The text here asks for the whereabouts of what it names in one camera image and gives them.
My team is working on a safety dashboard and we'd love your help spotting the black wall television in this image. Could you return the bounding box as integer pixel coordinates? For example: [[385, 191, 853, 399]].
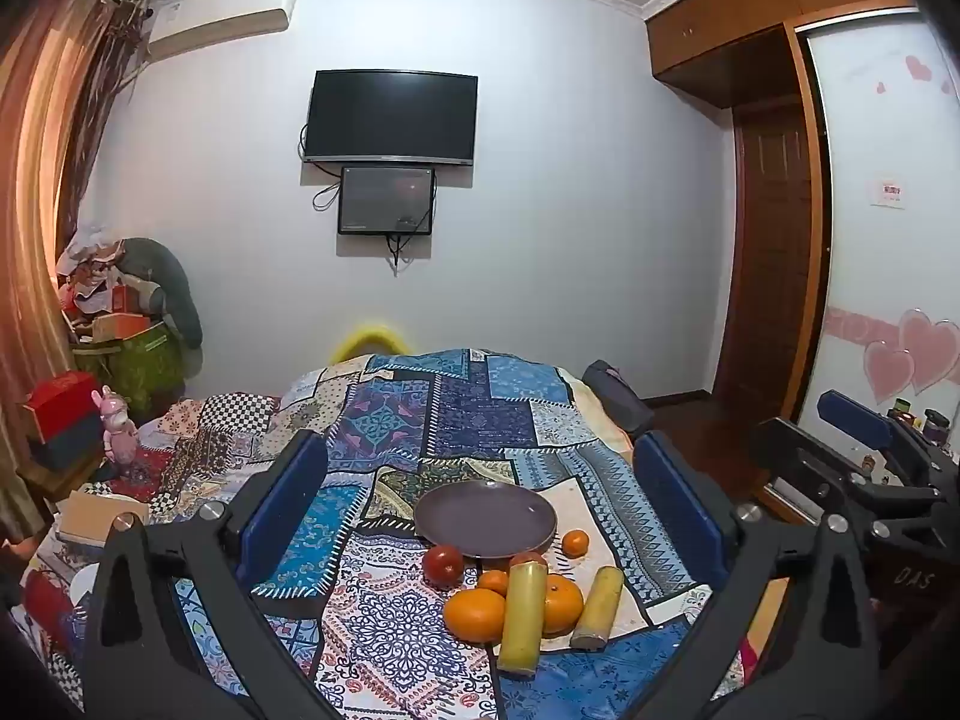
[[304, 70, 479, 167]]

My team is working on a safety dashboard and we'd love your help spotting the brown wooden door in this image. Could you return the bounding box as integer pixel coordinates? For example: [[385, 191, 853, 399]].
[[712, 103, 820, 412]]

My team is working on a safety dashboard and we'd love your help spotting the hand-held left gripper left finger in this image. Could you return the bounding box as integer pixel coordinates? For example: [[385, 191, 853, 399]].
[[79, 427, 353, 720]]

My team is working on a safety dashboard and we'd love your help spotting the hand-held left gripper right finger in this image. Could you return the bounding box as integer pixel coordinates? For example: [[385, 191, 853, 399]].
[[632, 431, 884, 720]]

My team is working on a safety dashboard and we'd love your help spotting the white sliding door with hearts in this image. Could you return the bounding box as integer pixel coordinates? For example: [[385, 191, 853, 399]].
[[795, 7, 960, 458]]

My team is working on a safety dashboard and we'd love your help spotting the dark purple round plate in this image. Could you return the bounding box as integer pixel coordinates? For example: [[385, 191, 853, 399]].
[[414, 481, 560, 560]]

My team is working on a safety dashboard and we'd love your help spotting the blue patchwork blanket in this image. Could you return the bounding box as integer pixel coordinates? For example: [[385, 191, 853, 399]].
[[22, 347, 743, 720]]

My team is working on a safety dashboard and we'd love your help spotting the orange curtain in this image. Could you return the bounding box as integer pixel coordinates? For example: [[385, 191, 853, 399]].
[[0, 0, 155, 548]]

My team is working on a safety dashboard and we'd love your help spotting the medium orange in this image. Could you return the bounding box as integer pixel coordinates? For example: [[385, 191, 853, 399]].
[[541, 574, 584, 635]]

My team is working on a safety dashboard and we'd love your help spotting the small black wall monitor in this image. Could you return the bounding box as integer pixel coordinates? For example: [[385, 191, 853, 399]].
[[337, 165, 437, 236]]

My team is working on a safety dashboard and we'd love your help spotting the bright red tomato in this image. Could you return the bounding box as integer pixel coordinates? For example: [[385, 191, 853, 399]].
[[422, 544, 464, 586]]

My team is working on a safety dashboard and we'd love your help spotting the large orange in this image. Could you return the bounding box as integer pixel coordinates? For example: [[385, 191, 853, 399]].
[[443, 588, 509, 644]]

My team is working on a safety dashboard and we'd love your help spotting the pink toy figure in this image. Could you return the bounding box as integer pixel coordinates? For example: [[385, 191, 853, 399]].
[[91, 385, 141, 470]]

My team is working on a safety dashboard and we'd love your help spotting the dark grey cushion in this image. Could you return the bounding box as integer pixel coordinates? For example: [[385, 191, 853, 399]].
[[581, 360, 655, 434]]

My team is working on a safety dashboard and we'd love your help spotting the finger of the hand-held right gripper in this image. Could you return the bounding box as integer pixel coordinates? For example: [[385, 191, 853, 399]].
[[752, 417, 940, 537], [816, 388, 938, 485]]

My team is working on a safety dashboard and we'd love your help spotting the brown cardboard box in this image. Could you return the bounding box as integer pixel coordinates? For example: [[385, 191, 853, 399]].
[[55, 490, 152, 545]]

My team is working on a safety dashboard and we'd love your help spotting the red box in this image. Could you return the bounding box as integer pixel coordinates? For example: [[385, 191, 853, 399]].
[[21, 371, 104, 442]]

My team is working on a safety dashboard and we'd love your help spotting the orange cardboard box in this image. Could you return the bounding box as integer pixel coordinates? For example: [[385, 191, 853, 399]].
[[91, 313, 156, 343]]

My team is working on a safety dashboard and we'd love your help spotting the dark grey box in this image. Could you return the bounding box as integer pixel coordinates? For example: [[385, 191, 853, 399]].
[[30, 412, 107, 470]]

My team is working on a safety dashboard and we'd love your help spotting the yellow curved object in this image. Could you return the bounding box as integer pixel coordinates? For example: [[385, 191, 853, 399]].
[[330, 321, 411, 362]]

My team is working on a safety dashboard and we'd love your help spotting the brown wooden wardrobe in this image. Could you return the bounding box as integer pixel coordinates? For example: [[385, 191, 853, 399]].
[[645, 0, 931, 421]]

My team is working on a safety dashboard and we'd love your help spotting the white air conditioner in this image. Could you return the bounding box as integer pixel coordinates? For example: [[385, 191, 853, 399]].
[[145, 0, 301, 62]]

